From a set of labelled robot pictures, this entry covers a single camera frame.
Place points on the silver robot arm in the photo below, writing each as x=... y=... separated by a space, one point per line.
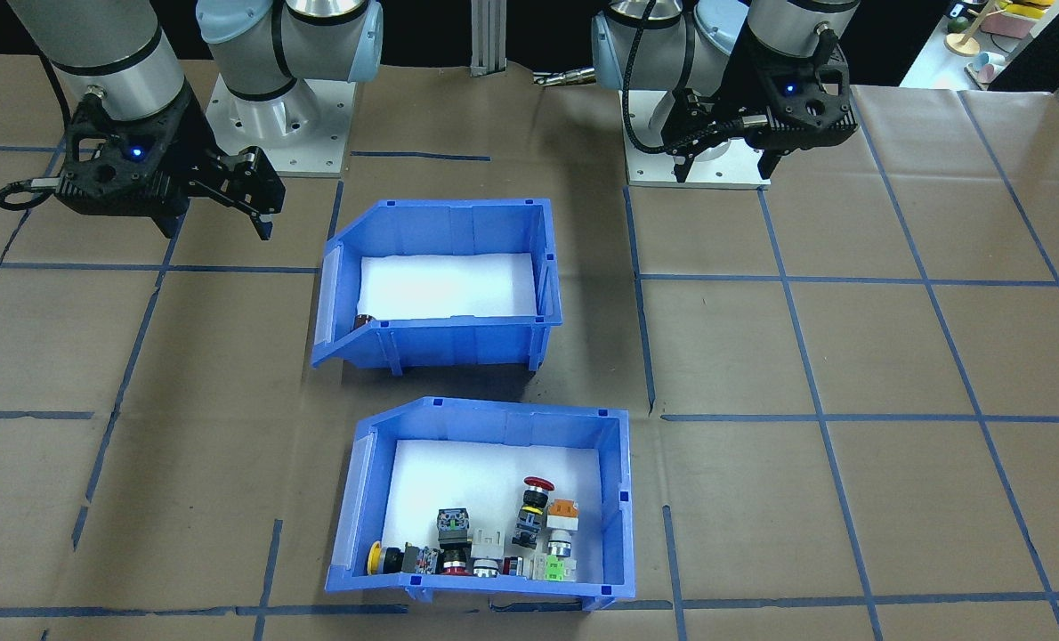
x=663 y=44
x=93 y=44

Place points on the blue bin of push buttons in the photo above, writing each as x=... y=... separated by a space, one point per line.
x=620 y=534

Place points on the light blue cup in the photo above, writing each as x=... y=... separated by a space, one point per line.
x=988 y=66

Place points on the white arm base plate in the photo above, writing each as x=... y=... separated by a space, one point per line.
x=725 y=174
x=316 y=148

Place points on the aluminium frame post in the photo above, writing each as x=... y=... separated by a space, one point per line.
x=489 y=36

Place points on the wooden stand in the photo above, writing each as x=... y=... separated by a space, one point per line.
x=966 y=36

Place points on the green and white switch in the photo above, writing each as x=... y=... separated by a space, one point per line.
x=554 y=568

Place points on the pink and yellow toy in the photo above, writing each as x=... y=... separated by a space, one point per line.
x=1019 y=18

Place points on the grey contact block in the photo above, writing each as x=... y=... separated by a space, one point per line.
x=421 y=560

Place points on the orange and white switch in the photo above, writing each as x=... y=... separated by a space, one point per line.
x=561 y=521

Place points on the blue bin of black parts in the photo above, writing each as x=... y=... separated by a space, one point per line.
x=458 y=349

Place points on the red mushroom button black body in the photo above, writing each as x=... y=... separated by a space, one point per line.
x=455 y=561

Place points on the white side table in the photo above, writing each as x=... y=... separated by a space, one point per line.
x=934 y=73

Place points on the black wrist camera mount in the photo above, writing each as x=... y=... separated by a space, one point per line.
x=814 y=111
x=111 y=174

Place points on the white foam liner sheet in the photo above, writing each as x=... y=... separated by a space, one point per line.
x=458 y=472
x=440 y=285

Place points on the black switch with green insert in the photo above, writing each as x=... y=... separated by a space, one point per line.
x=452 y=523

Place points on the yellow push button black body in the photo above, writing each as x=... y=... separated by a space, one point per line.
x=383 y=559

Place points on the silver metal connector tool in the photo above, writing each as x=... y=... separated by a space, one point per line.
x=565 y=78

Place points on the shiny black cylinder part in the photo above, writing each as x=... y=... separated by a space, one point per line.
x=365 y=321

